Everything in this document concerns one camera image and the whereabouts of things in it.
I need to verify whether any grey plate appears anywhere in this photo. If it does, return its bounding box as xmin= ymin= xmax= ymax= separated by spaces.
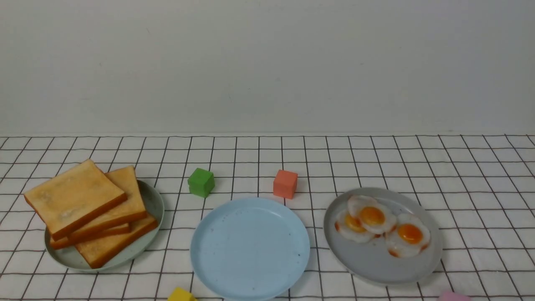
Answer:
xmin=324 ymin=187 xmax=443 ymax=285

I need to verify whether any yellow cube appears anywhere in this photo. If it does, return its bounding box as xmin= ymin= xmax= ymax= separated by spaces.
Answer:
xmin=167 ymin=287 xmax=197 ymax=301

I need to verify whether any orange-red cube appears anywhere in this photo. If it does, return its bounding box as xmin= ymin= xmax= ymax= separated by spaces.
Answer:
xmin=273 ymin=169 xmax=298 ymax=199

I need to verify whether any toast slice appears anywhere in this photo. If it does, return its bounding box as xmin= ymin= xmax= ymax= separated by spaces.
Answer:
xmin=68 ymin=165 xmax=147 ymax=239
xmin=75 ymin=214 xmax=159 ymax=269
xmin=48 ymin=223 xmax=131 ymax=250
xmin=23 ymin=159 xmax=127 ymax=240

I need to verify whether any green cube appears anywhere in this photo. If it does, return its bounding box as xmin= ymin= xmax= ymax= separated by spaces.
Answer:
xmin=188 ymin=168 xmax=215 ymax=198

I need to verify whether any light blue plate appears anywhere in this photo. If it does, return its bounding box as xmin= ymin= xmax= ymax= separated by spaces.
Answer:
xmin=190 ymin=198 xmax=310 ymax=301

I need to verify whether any pink block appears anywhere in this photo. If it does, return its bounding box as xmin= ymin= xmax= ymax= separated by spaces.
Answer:
xmin=436 ymin=291 xmax=472 ymax=301

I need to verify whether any fried egg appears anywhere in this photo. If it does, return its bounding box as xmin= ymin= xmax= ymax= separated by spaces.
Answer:
xmin=334 ymin=210 xmax=376 ymax=244
xmin=346 ymin=195 xmax=397 ymax=235
xmin=385 ymin=213 xmax=431 ymax=258

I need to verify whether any light green plate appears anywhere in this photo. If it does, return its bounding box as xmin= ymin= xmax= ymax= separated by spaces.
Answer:
xmin=44 ymin=181 xmax=165 ymax=273

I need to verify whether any white checkered tablecloth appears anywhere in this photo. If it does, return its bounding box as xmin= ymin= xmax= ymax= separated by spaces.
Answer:
xmin=0 ymin=134 xmax=535 ymax=301

